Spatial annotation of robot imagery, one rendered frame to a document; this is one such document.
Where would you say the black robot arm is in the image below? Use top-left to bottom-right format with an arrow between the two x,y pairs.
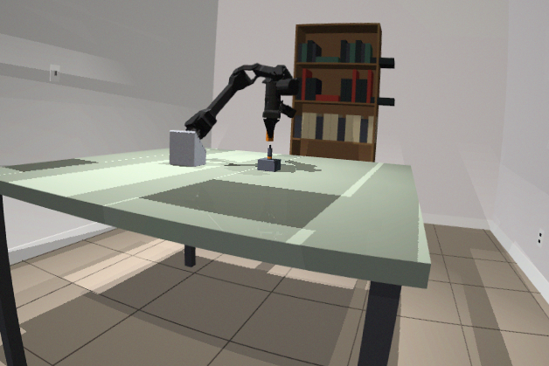
184,63 -> 300,140

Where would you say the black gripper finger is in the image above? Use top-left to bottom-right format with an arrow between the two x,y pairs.
263,119 -> 279,138

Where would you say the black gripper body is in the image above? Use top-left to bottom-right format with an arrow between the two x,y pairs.
262,95 -> 281,120

